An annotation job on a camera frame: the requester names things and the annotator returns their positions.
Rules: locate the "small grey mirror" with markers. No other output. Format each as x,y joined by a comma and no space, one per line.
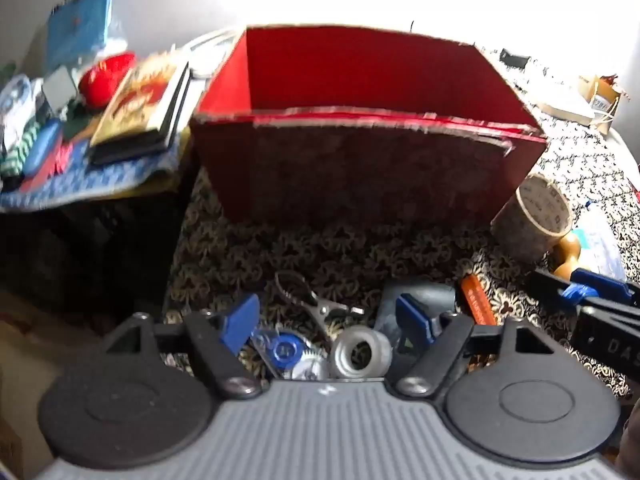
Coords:
60,87

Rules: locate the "small wooden gourd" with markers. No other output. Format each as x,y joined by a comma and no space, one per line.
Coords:
567,255

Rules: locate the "black power adapter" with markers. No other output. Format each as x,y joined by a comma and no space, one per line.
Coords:
512,58

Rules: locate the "clear tape roll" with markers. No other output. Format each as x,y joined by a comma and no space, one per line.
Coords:
340,355

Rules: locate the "metal clip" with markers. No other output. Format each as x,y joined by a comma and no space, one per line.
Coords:
325,306

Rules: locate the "golden cover book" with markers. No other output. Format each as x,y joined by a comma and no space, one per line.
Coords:
135,100

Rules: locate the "striped cloth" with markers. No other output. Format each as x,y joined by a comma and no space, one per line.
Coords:
20,152

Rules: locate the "brown cardboard tape roll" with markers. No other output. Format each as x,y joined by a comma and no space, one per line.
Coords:
515,230

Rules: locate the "red plush toy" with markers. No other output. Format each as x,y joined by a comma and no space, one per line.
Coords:
107,77

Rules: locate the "red fabric-covered box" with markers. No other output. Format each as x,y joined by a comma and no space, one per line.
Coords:
350,175

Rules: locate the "blue pouch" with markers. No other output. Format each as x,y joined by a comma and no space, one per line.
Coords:
42,149

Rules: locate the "clear plastic bag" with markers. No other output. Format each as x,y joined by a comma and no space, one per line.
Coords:
600,245

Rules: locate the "orange lighter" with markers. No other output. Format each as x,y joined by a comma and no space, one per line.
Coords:
477,300

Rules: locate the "blue spiral notebook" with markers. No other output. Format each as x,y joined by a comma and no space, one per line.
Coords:
80,25

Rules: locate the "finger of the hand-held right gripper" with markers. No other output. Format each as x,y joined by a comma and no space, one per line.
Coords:
587,277
567,296

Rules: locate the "blue woven mat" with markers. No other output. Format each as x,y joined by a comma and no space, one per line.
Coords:
75,182

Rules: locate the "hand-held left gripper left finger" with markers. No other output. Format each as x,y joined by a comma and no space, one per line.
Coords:
241,320

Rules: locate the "patterned tablecloth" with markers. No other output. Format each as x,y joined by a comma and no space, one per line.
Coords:
300,250

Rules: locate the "blue correction tape dispenser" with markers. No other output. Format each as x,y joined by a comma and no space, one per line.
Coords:
287,350

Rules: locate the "small cardboard box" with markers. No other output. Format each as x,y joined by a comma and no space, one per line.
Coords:
602,92

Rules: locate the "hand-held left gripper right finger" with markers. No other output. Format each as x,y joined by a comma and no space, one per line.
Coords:
412,320

